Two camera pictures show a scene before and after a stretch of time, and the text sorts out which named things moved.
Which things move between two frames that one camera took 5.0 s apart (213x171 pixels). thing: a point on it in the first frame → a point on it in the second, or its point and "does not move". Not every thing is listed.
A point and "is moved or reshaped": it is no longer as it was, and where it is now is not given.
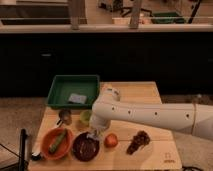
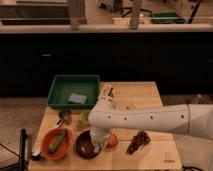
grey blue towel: [92, 136] is moved or reshaped
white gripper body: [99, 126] → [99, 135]
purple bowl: [85, 148] does not move
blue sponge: [75, 98] does not move
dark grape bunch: [140, 139] does not move
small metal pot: [65, 117] does not move
